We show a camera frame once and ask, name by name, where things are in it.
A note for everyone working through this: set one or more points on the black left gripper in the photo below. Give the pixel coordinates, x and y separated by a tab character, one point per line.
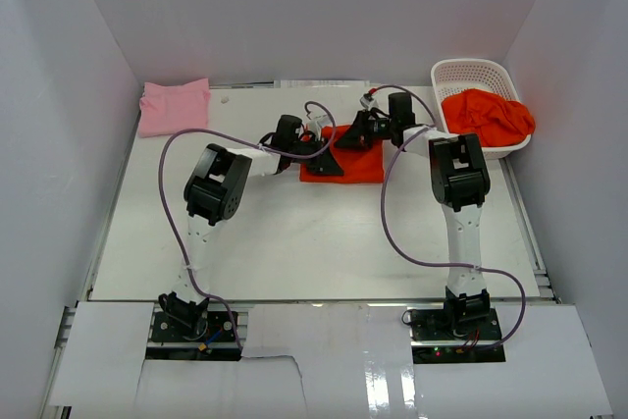
325	163

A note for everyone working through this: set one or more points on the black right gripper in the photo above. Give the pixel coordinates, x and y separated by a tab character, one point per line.
357	135

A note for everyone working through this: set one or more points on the orange t shirt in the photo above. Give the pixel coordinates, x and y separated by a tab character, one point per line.
497	122
360	166

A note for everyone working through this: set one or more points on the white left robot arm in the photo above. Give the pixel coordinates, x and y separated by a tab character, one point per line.
215	188

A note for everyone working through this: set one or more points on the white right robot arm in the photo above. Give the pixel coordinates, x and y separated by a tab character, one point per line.
460	182

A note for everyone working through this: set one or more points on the white perforated plastic basket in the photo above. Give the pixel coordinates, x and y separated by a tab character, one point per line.
453	76

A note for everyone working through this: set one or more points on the folded pink t shirt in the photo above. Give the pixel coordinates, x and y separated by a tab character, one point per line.
165	110

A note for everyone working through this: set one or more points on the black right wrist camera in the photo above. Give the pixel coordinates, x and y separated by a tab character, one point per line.
400	109

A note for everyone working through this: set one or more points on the white paper strip at wall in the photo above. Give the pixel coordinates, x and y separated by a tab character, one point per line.
318	83

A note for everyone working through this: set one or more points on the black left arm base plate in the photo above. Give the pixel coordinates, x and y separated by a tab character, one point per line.
212	339

